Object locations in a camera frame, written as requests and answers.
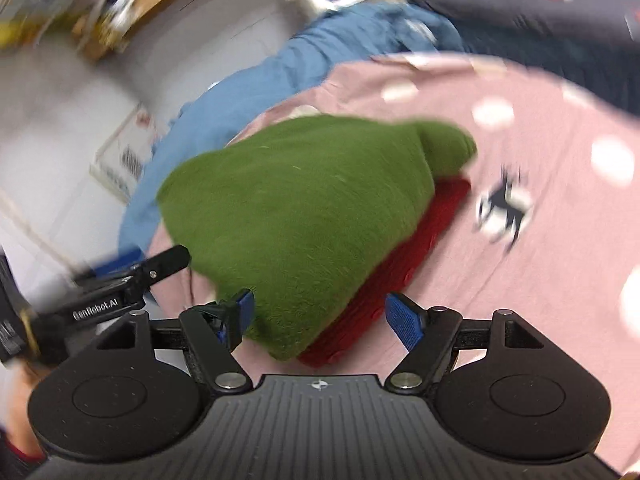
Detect green knit sweater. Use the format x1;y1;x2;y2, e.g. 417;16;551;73
157;115;478;361

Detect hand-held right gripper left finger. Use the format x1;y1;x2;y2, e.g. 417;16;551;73
95;288;256;395

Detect dark grey bed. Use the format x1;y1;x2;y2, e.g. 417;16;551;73
415;0;640;116

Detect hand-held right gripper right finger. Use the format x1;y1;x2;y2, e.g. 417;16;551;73
384;292;546;395

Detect blue crumpled cloth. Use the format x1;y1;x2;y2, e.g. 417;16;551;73
119;2;466;256

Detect white paper sheet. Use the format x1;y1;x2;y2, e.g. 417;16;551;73
90;104;157;202

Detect pink polka dot blanket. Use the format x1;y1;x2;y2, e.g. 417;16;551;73
147;52;640;476

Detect person's left forearm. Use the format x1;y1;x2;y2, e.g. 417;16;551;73
0;360;53;476

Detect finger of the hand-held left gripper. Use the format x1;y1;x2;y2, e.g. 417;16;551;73
74;248;144;282
127;244;192;287

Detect red knit cardigan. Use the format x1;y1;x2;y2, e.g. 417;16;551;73
297;175;473;368

